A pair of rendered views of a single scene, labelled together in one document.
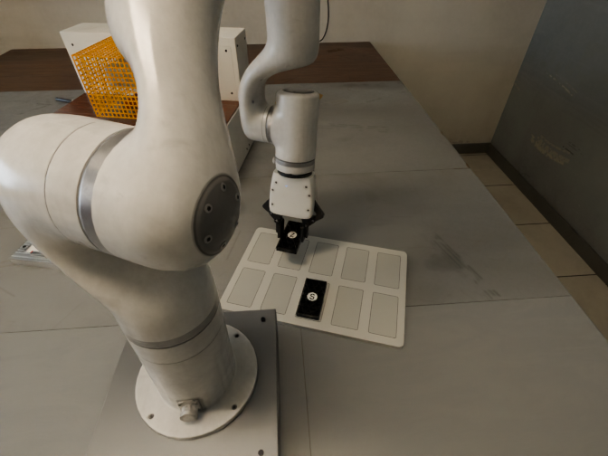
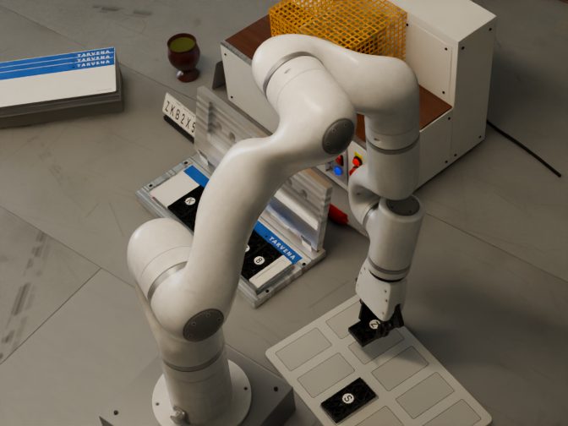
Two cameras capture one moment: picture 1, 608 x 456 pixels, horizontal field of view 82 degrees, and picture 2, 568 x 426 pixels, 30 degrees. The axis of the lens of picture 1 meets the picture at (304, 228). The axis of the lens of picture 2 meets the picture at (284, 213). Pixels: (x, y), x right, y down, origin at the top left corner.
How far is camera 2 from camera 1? 1.45 m
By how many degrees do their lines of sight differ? 33
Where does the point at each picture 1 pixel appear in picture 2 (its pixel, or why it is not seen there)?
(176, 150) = (188, 295)
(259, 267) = (330, 336)
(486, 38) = not seen: outside the picture
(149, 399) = (162, 392)
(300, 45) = (385, 189)
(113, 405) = (141, 381)
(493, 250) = not seen: outside the picture
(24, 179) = (137, 263)
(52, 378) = (118, 332)
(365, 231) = (479, 365)
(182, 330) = (182, 363)
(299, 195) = (378, 294)
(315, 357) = not seen: outside the picture
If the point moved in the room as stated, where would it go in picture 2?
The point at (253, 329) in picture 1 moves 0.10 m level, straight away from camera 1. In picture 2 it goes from (262, 392) to (286, 352)
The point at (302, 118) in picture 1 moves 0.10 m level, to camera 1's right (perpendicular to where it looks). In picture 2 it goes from (390, 234) to (434, 261)
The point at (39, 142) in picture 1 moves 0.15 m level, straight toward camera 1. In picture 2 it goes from (149, 249) to (139, 324)
